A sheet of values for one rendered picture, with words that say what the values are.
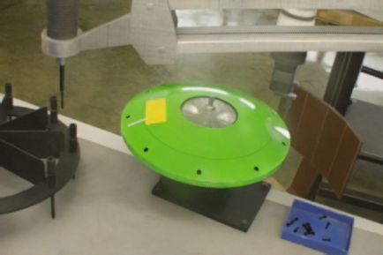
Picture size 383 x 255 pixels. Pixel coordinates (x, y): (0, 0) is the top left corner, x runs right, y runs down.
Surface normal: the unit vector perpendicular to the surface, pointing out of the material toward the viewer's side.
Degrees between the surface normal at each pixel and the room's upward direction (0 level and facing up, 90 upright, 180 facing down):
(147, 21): 90
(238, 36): 9
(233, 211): 0
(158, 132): 21
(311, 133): 90
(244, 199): 0
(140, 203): 0
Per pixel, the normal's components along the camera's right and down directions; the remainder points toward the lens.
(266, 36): -0.02, -0.82
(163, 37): 0.02, 0.58
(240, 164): 0.29, -0.51
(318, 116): -0.79, 0.25
